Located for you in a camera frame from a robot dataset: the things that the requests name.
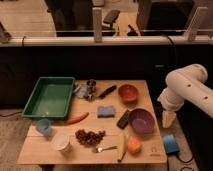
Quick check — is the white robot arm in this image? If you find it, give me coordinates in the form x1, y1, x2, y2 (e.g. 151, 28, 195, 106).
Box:
157, 64, 213, 128

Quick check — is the green plastic tray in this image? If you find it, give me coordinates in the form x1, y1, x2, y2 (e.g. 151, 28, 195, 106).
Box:
22, 77, 75, 119

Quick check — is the purple bowl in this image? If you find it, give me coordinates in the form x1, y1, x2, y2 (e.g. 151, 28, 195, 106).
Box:
128, 108, 155, 135

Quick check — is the orange fruit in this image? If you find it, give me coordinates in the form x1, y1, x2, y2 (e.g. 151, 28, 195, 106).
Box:
127, 137, 142, 154

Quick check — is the orange bowl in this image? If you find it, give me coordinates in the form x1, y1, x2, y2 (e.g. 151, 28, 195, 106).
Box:
118, 84, 139, 103

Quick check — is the yellow banana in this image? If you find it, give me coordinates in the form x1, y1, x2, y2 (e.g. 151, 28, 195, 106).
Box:
117, 132, 127, 162

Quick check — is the wooden table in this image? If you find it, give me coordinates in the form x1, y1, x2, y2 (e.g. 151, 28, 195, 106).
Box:
18, 80, 167, 165

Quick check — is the metal spoon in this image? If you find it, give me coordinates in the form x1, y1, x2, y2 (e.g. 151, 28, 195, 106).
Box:
92, 146, 117, 153

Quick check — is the bunch of dark grapes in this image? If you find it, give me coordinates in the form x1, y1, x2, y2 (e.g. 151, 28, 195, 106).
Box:
75, 129, 106, 146

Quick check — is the orange carrot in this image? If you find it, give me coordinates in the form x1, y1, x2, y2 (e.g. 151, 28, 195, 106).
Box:
66, 112, 89, 125

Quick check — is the white paper cup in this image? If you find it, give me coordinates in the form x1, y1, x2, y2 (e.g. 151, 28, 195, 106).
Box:
51, 133, 71, 153

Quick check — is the black office chair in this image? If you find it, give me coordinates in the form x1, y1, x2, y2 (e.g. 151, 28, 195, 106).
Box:
102, 10, 120, 30

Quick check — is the light blue cup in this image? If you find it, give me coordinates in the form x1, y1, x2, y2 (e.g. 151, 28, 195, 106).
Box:
36, 118, 52, 137

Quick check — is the white horizontal rail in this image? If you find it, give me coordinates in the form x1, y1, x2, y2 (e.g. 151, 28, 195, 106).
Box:
0, 35, 213, 47

